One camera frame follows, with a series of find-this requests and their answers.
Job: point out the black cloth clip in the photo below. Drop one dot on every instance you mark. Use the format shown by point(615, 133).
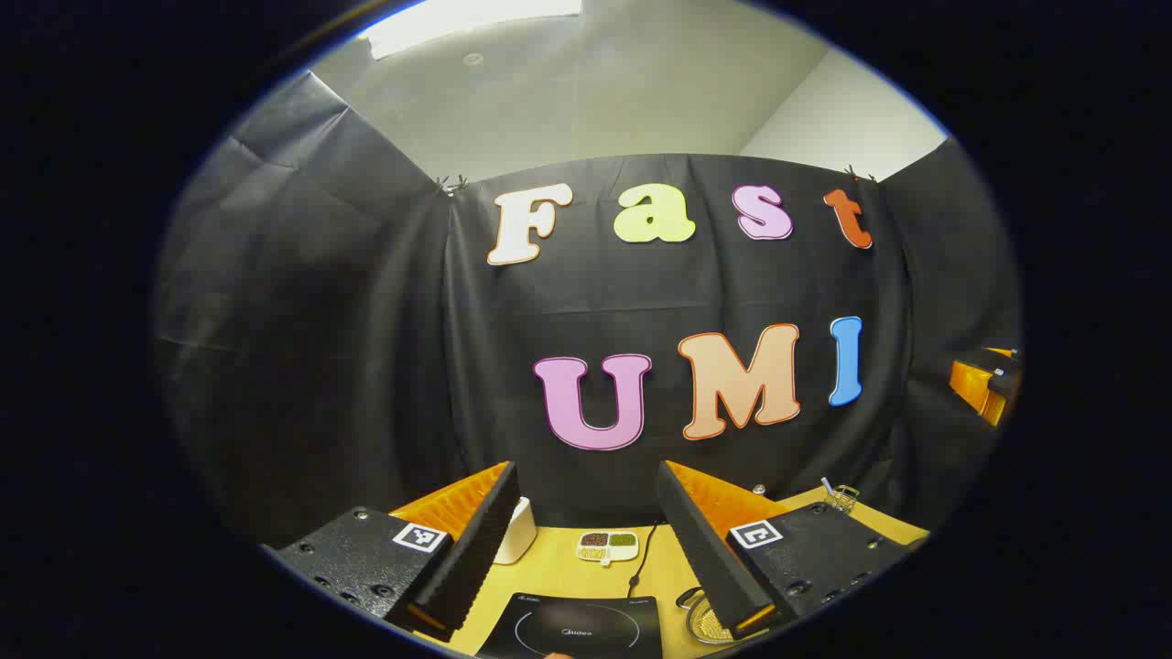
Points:
point(857, 174)
point(451, 186)

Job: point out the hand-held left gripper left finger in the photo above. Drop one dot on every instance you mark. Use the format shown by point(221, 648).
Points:
point(476, 549)

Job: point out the stainless steel pot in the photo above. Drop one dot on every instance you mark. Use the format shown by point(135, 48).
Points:
point(705, 627)

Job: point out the white toaster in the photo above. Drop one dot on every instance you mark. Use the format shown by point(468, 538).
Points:
point(517, 531)

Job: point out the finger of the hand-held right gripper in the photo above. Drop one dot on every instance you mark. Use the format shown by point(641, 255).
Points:
point(975, 389)

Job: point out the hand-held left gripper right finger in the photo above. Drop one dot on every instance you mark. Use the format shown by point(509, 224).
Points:
point(705, 558)

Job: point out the ceiling light panel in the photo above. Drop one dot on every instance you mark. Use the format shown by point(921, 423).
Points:
point(467, 18)

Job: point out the black induction cooktop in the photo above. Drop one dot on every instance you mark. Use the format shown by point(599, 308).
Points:
point(577, 627)

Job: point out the white divided bean dish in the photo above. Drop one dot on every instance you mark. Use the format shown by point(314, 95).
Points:
point(607, 545)

